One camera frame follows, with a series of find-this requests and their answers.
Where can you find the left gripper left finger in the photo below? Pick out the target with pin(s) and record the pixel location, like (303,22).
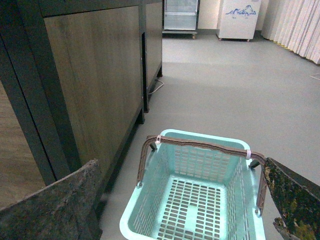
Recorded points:
(63,210)

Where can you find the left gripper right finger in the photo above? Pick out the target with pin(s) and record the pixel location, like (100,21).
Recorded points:
(297,200)

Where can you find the brown basket handle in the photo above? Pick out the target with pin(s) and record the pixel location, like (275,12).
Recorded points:
(152,140)

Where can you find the light blue plastic basket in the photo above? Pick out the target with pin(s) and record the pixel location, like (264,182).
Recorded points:
(191,193)

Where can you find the wooden panel display cabinet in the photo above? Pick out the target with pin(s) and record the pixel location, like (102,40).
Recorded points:
(77,74)

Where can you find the white pleated curtain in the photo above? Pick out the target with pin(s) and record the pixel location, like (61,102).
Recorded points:
(295,25)

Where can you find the white chest freezer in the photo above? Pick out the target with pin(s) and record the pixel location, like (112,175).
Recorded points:
(237,19)

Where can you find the glass door display fridge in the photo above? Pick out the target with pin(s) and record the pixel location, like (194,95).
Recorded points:
(180,17)

